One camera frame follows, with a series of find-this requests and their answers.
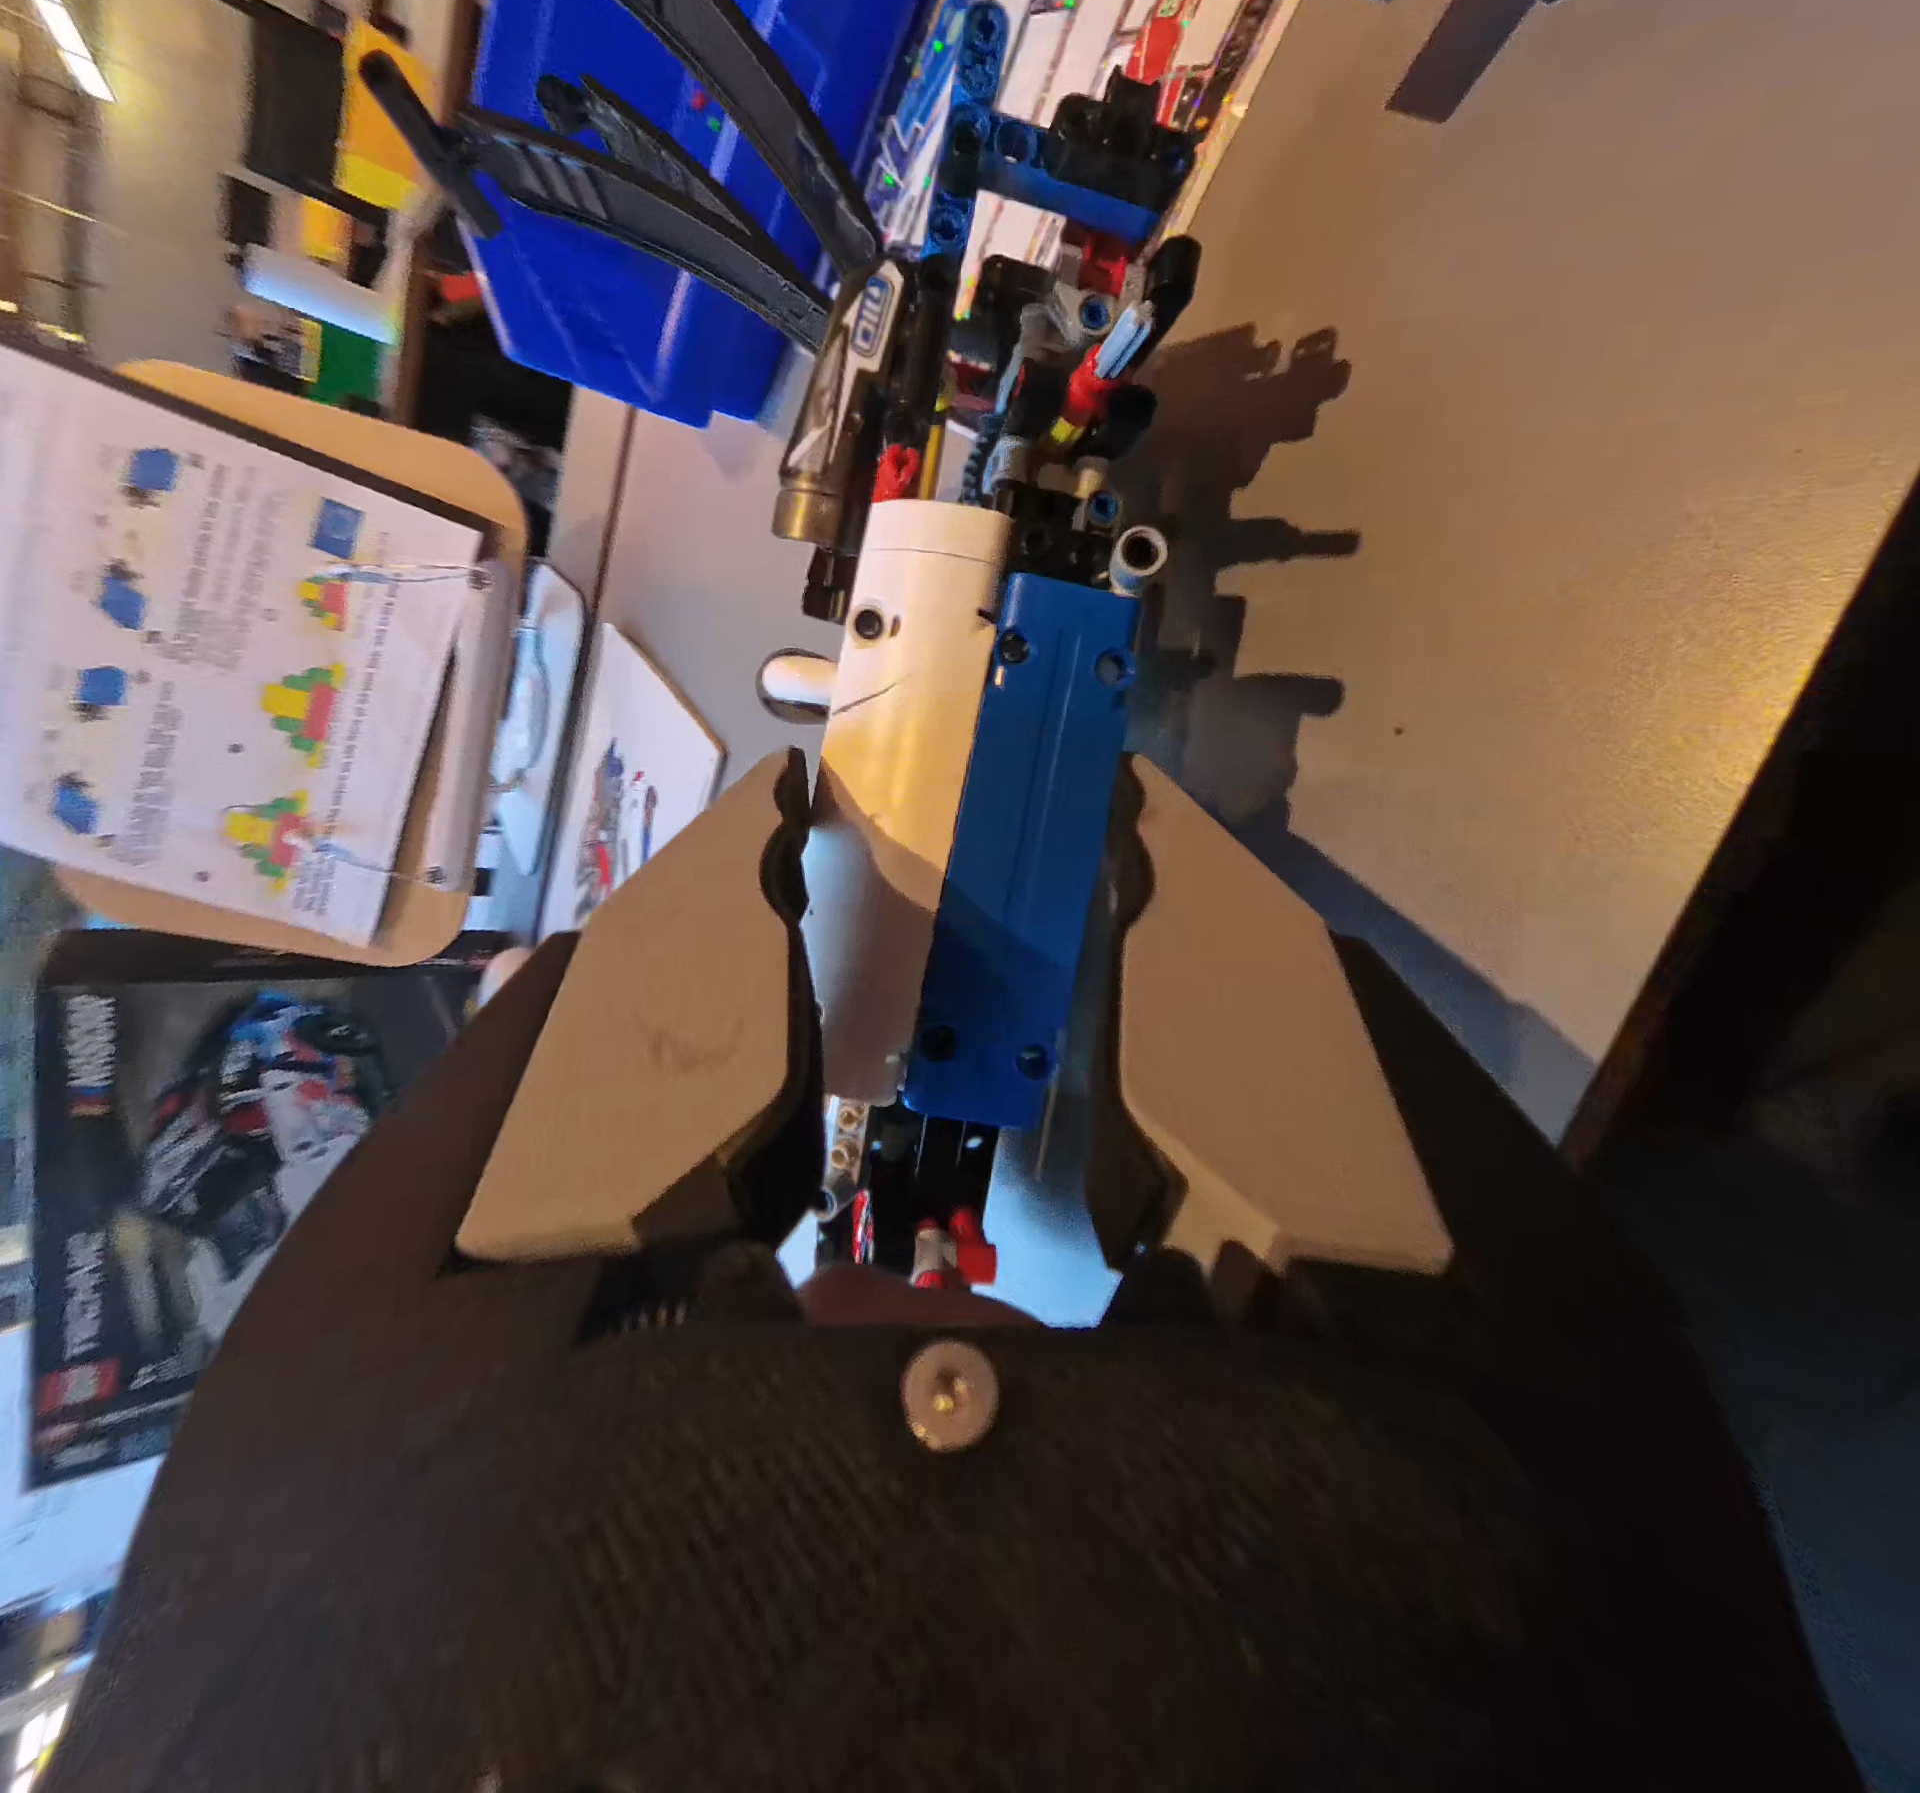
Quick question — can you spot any blue plastic bin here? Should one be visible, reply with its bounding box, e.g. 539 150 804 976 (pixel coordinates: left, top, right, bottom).
464 0 948 429

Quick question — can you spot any small green box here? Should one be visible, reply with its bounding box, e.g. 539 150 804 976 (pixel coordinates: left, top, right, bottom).
296 315 394 410

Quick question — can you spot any car drawing instruction booklet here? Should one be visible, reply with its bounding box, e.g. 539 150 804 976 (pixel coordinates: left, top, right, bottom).
535 618 725 943

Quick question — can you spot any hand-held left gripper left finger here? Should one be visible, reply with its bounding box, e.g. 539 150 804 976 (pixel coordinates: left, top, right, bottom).
453 748 827 1260

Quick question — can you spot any toy brick car model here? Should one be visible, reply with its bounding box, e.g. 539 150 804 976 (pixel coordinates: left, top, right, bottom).
356 0 1208 1293

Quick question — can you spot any dark toy set box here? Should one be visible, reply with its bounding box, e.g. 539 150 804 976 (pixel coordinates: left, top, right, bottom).
27 931 519 1496

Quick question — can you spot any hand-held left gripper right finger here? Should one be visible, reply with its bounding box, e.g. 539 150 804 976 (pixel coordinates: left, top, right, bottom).
1084 751 1457 1283

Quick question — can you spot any white sheet with coloured pictures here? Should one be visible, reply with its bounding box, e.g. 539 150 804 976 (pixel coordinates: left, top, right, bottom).
0 345 487 948

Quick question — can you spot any yellow plastic bin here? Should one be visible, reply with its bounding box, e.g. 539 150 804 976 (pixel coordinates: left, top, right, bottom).
331 20 439 216

